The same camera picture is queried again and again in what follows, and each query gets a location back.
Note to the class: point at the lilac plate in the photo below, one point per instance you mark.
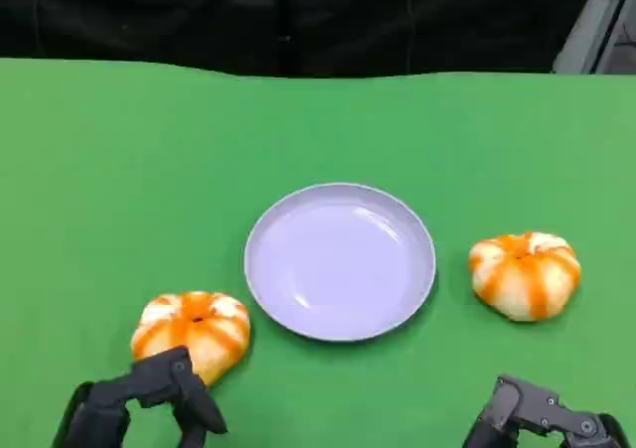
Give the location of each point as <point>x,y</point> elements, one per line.
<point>338,264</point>

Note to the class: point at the grey metal frame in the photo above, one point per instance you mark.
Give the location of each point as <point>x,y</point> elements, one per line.
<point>591,36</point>

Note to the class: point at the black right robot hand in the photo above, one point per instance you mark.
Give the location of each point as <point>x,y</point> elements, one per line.
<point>536,408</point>

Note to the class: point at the green table cloth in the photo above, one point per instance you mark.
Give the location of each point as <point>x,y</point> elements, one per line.
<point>149,170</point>

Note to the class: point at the orange and white bread roll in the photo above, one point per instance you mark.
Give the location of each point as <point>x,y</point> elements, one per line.
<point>526,276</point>
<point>199,326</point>

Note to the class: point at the black backdrop curtain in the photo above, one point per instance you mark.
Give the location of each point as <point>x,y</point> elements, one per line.
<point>248,16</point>

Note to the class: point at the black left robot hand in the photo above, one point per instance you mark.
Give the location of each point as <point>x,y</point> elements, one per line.
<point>149,383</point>

